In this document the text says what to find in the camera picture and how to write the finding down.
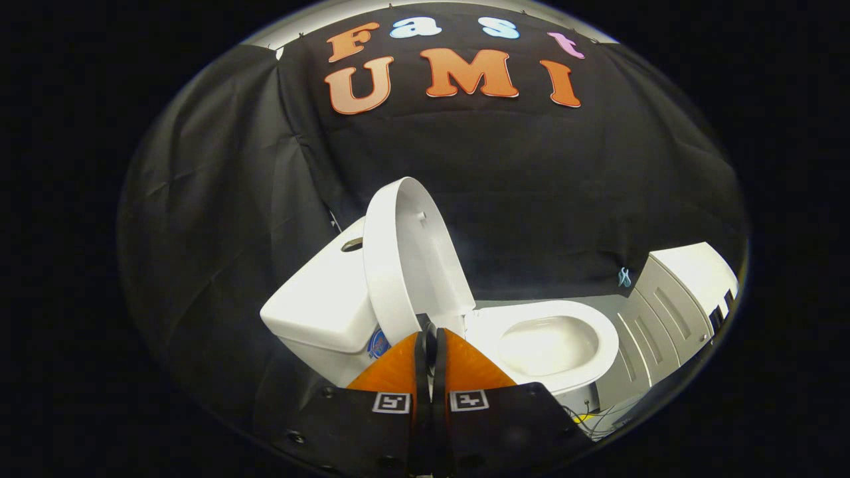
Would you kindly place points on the light blue clip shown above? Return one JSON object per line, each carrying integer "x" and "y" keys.
{"x": 624, "y": 277}

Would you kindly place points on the white drawer cabinet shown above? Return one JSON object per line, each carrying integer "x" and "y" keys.
{"x": 671, "y": 299}

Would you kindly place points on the black backdrop cloth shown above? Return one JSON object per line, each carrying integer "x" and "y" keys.
{"x": 505, "y": 186}

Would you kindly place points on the white toilet seat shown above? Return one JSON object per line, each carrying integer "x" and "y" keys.
{"x": 597, "y": 332}

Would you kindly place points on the white toilet lid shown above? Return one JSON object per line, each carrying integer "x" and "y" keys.
{"x": 412, "y": 265}

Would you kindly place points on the white toilet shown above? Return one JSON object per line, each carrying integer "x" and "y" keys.
{"x": 319, "y": 305}

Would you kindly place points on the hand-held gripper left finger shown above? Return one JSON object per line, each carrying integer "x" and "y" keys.
{"x": 358, "y": 431}

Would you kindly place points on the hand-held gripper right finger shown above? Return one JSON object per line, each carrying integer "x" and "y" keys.
{"x": 505, "y": 431}

